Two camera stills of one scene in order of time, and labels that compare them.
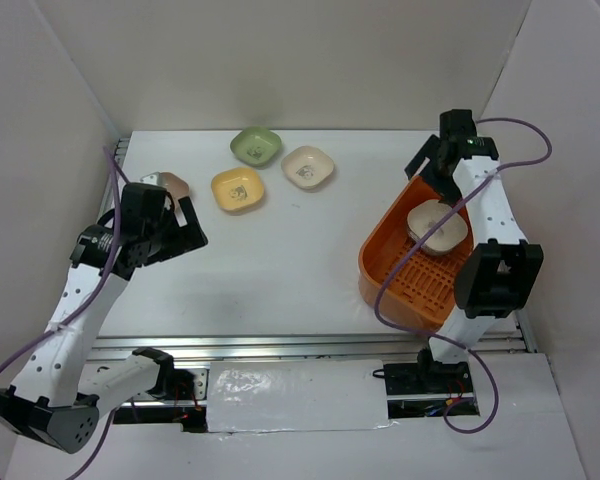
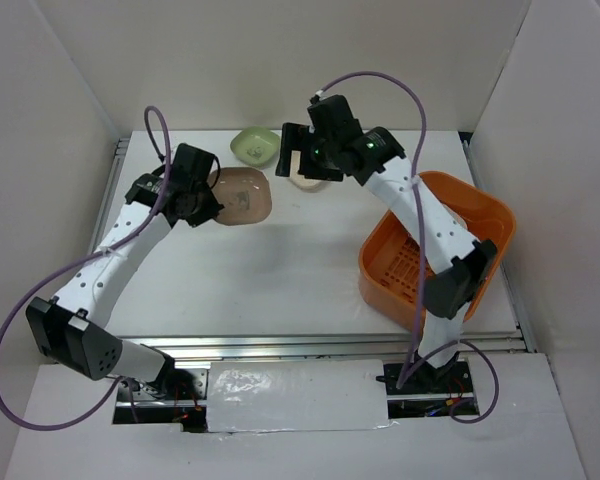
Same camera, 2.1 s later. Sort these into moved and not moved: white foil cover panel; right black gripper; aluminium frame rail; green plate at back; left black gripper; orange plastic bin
Moved: right black gripper; left black gripper
Not moved: green plate at back; orange plastic bin; white foil cover panel; aluminium frame rail
